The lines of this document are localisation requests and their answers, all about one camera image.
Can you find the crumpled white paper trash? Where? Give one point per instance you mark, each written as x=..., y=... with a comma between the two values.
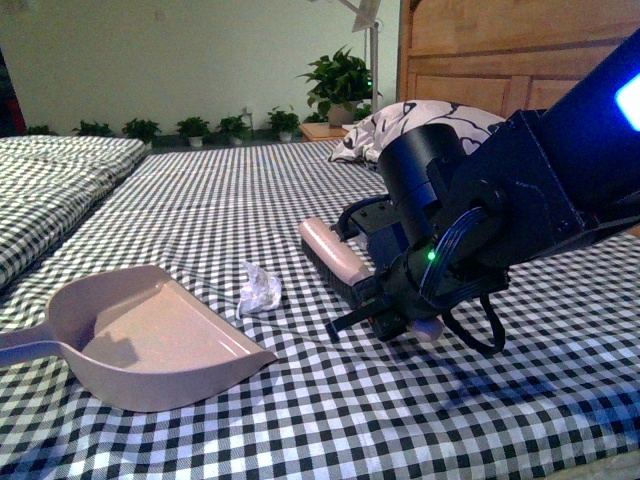
x=262, y=292

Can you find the far wooden nightstand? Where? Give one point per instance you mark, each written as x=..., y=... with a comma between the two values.
x=315, y=132

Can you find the small potted plant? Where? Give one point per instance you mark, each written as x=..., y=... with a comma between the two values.
x=234, y=129
x=94, y=128
x=142, y=129
x=194, y=129
x=283, y=123

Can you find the black white checkered bedsheet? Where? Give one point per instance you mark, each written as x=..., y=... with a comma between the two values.
x=560, y=402

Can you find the large potted green plant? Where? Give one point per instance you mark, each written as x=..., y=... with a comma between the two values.
x=341, y=82

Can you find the pink plastic dustpan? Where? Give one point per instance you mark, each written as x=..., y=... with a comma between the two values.
x=139, y=341

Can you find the folded checkered quilt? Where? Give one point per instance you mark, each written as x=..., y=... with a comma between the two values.
x=48, y=183

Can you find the wooden bed headboard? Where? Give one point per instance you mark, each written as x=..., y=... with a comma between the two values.
x=501, y=56

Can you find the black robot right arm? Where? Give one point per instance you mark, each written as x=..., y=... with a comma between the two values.
x=545, y=182

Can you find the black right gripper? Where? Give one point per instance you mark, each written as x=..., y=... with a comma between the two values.
x=375, y=257

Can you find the pink hand brush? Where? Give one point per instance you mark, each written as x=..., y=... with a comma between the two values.
x=386, y=304

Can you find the white floor lamp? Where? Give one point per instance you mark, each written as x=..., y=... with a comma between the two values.
x=366, y=19

